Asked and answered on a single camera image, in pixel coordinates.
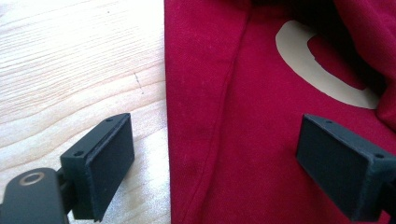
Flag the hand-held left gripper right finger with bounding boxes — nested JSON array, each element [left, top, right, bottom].
[[295, 113, 396, 223]]

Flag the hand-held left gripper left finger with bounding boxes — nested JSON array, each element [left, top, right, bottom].
[[60, 112, 136, 223]]

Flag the red shirt with white print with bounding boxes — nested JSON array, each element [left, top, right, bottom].
[[163, 0, 396, 224]]

